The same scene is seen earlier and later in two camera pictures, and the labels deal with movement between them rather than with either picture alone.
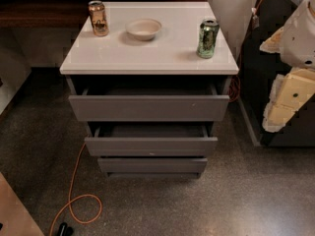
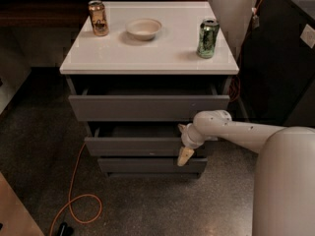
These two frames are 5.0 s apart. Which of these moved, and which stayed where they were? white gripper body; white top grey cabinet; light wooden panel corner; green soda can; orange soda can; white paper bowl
Moved: white gripper body
Stayed: white top grey cabinet; orange soda can; light wooden panel corner; green soda can; white paper bowl
